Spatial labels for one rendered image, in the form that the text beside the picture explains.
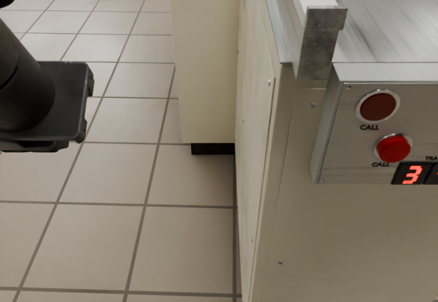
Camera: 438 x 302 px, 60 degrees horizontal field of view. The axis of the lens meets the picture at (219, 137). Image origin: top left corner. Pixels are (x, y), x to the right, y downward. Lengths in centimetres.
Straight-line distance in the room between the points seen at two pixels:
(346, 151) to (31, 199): 120
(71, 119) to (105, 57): 181
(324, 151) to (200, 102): 88
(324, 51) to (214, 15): 79
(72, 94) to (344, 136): 25
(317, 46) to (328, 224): 30
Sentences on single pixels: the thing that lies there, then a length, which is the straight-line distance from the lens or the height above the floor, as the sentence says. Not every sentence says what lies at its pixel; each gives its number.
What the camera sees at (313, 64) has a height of 86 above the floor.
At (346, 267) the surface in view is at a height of 46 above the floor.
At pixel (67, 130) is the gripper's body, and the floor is 84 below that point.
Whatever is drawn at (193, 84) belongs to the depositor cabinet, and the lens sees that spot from 122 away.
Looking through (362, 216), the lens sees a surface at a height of 60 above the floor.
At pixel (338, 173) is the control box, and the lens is 43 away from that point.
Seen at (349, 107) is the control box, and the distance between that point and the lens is 37.
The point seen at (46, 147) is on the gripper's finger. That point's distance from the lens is 33.
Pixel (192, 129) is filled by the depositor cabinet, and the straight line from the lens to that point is 133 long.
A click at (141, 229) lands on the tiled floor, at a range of 126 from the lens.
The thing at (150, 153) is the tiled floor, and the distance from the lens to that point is 148.
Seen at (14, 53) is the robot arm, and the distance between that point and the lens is 27.
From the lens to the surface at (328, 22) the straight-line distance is 31.
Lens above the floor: 103
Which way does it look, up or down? 42 degrees down
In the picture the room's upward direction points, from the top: straight up
